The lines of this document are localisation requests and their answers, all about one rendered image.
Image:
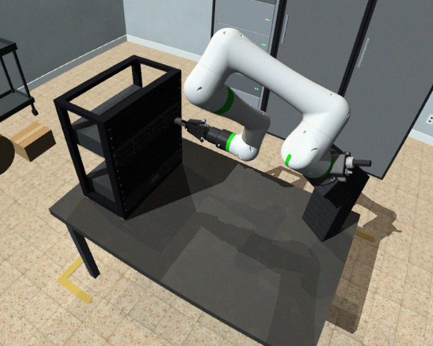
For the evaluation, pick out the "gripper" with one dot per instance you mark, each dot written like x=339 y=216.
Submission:
x=200 y=129

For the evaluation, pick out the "black server rack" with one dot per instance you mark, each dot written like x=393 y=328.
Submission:
x=132 y=170

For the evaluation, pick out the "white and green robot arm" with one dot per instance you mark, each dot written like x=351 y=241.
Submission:
x=325 y=113

